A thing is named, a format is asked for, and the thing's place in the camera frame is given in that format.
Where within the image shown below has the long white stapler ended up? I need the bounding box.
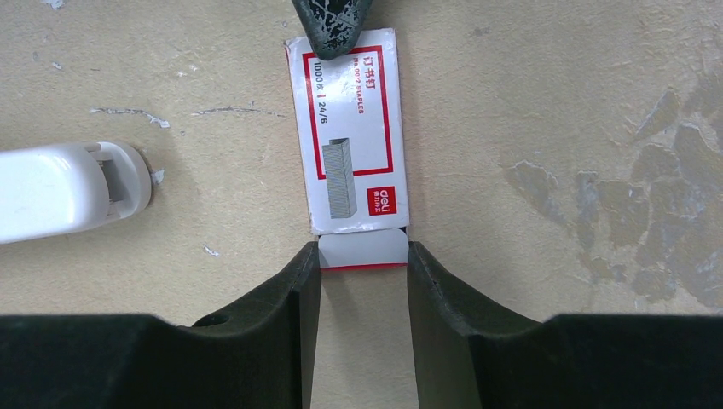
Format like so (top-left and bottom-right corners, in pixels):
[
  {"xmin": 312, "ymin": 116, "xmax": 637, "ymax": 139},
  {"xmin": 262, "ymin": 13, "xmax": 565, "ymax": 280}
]
[{"xmin": 1, "ymin": 141, "xmax": 152, "ymax": 244}]

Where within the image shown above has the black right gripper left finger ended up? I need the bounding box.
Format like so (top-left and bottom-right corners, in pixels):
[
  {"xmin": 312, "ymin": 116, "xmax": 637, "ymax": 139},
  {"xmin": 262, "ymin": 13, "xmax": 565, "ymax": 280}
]
[{"xmin": 1, "ymin": 242, "xmax": 321, "ymax": 408}]

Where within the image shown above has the red white staple box sleeve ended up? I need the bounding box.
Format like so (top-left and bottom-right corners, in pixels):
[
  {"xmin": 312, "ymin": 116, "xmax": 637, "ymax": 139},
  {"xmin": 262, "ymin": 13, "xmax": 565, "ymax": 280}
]
[{"xmin": 285, "ymin": 28, "xmax": 409, "ymax": 235}]

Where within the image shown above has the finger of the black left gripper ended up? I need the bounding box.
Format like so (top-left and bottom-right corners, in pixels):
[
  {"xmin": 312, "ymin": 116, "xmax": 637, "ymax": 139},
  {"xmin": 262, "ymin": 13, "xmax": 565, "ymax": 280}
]
[{"xmin": 292, "ymin": 0, "xmax": 373, "ymax": 60}]

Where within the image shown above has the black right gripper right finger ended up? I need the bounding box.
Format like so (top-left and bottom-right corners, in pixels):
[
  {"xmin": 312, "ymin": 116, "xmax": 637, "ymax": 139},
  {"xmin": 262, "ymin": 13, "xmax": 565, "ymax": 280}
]
[{"xmin": 406, "ymin": 240, "xmax": 723, "ymax": 409}]

